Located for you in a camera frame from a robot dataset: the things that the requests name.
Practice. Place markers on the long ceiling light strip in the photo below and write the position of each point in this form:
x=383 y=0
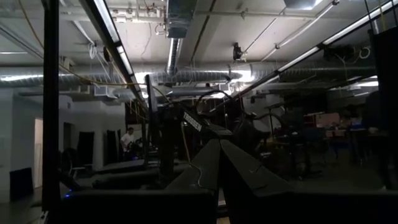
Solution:
x=314 y=51
x=107 y=28

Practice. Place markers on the silver flexible ventilation duct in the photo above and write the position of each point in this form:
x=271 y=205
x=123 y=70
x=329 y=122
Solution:
x=199 y=76

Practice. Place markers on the pink box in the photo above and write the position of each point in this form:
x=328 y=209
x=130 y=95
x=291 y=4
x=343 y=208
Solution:
x=326 y=119

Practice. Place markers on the black office chair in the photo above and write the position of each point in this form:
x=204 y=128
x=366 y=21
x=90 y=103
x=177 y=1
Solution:
x=73 y=161

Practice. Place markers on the black frame panel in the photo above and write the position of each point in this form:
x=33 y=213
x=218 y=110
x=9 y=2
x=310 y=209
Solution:
x=387 y=102

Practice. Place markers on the black aluminium frame post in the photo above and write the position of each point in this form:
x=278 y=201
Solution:
x=51 y=109

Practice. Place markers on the silver vertical ventilation duct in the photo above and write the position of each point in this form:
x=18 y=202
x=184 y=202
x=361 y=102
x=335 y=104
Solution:
x=174 y=53

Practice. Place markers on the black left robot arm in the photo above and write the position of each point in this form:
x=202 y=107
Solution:
x=192 y=122

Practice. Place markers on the person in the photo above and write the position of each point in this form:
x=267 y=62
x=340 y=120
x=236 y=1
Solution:
x=127 y=140

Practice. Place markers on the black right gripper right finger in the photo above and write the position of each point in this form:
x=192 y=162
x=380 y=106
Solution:
x=245 y=171

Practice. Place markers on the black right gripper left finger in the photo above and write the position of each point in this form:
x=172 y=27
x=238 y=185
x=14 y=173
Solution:
x=202 y=169

